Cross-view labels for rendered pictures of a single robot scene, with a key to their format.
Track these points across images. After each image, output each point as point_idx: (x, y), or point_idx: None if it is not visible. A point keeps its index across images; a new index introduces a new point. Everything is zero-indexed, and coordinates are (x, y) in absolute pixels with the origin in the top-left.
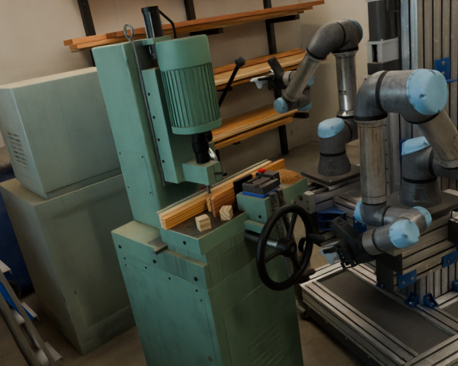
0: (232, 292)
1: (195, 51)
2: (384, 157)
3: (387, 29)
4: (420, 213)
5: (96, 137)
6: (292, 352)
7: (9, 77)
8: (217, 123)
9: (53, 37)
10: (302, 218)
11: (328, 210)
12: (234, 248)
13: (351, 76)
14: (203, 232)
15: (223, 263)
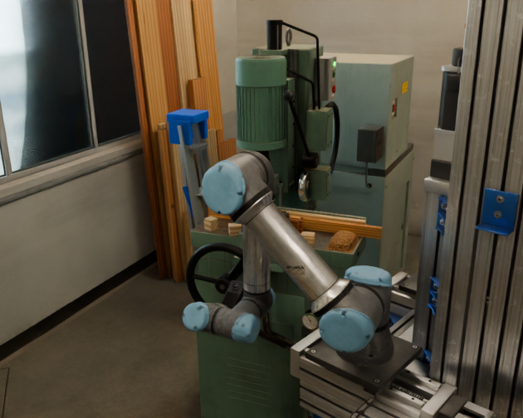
0: (218, 298)
1: (245, 73)
2: (255, 246)
3: (447, 115)
4: (237, 318)
5: (334, 127)
6: (285, 415)
7: (417, 42)
8: (256, 147)
9: None
10: None
11: (395, 318)
12: (227, 263)
13: None
14: (204, 230)
15: (212, 267)
